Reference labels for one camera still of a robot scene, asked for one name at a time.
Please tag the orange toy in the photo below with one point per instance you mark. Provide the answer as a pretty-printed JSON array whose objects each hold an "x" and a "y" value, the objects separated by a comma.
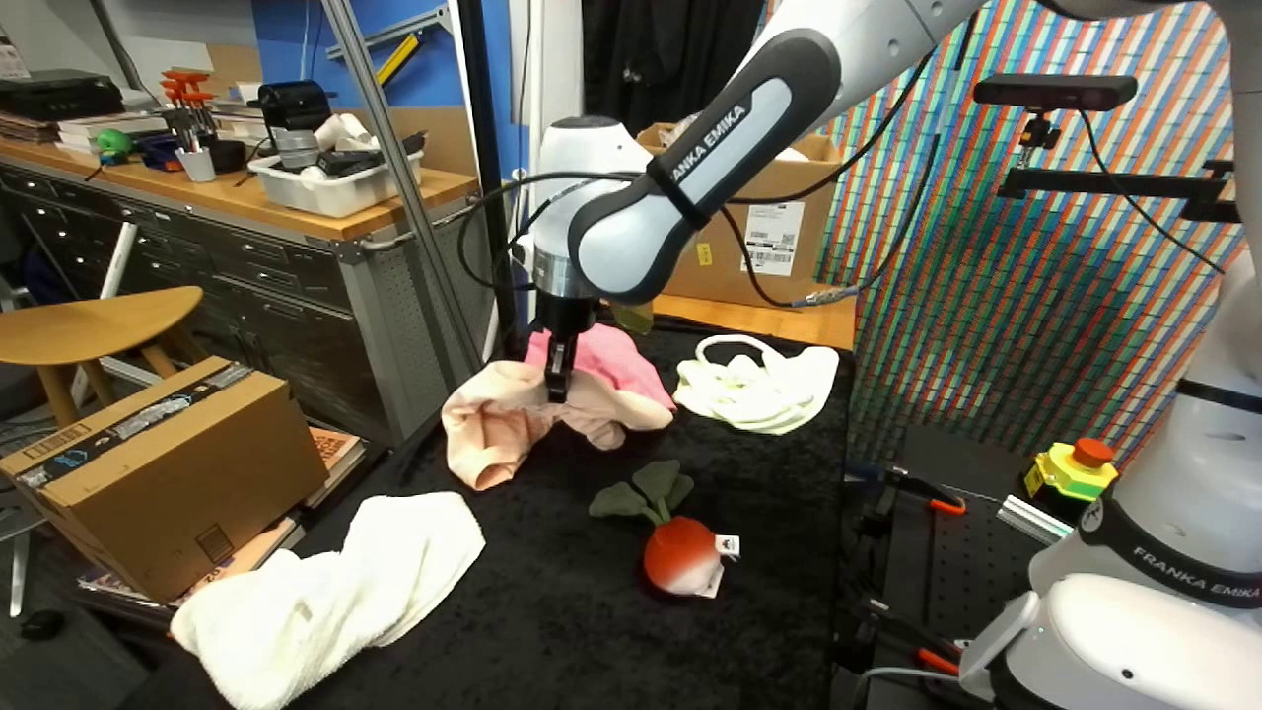
[{"x": 184, "y": 89}]

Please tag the pink cloth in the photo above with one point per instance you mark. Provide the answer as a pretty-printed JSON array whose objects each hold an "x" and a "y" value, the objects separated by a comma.
[{"x": 616, "y": 362}]

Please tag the white towel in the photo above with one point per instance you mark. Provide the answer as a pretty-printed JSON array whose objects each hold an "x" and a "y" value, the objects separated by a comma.
[{"x": 327, "y": 592}]

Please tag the silver metal pole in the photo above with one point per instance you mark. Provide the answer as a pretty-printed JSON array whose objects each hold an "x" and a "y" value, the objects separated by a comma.
[{"x": 394, "y": 172}]

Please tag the grey workbench with wooden top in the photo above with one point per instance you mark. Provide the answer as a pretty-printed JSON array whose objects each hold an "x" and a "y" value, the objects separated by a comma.
[{"x": 263, "y": 289}]

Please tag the yellow red emergency stop button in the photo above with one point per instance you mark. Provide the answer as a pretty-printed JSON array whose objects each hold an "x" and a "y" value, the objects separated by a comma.
[{"x": 1068, "y": 472}]

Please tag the white plastic bin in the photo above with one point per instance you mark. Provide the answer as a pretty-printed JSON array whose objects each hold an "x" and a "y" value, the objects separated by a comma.
[{"x": 327, "y": 182}]

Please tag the wooden board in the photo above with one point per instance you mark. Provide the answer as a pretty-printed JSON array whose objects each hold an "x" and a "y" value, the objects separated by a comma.
[{"x": 788, "y": 321}]

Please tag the red stuffed radish toy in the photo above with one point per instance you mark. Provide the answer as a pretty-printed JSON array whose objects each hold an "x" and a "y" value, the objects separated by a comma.
[{"x": 675, "y": 552}]

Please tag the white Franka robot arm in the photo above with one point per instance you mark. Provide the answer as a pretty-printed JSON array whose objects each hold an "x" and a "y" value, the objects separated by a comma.
[{"x": 733, "y": 132}]

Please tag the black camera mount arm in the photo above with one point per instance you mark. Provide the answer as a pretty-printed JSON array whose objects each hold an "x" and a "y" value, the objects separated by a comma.
[{"x": 1116, "y": 182}]

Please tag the pale green white cloth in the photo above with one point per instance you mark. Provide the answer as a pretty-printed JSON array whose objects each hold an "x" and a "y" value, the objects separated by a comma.
[{"x": 775, "y": 396}]

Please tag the wooden stool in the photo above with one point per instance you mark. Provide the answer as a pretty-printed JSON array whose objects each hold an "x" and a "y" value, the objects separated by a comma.
[{"x": 80, "y": 329}]

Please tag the silver tube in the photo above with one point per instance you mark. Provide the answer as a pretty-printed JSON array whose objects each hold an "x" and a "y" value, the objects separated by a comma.
[{"x": 1030, "y": 518}]

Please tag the cardboard box with black tape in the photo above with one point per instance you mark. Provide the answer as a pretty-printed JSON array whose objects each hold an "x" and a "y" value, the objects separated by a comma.
[{"x": 172, "y": 487}]

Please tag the labelled cardboard box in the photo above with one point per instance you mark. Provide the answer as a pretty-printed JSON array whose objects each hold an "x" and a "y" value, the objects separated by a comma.
[{"x": 713, "y": 268}]

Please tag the black bar camera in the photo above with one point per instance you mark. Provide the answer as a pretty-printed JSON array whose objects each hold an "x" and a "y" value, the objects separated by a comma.
[{"x": 1050, "y": 91}]

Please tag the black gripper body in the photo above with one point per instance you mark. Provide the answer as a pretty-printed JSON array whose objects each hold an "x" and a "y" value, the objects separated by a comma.
[{"x": 566, "y": 321}]

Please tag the black vertical pole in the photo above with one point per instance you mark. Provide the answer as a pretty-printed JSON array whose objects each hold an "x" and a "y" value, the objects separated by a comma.
[{"x": 483, "y": 103}]

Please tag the black curtain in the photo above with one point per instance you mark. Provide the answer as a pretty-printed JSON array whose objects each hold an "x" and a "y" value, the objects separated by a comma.
[{"x": 657, "y": 54}]

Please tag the black flat case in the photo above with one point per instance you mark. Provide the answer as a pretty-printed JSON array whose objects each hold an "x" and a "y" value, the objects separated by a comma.
[{"x": 59, "y": 97}]

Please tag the colourful patterned backdrop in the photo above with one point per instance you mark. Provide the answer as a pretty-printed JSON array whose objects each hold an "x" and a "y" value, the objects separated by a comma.
[{"x": 997, "y": 329}]

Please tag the cream peach cloth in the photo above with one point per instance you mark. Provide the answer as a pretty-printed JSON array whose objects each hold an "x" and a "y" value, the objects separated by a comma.
[{"x": 493, "y": 435}]

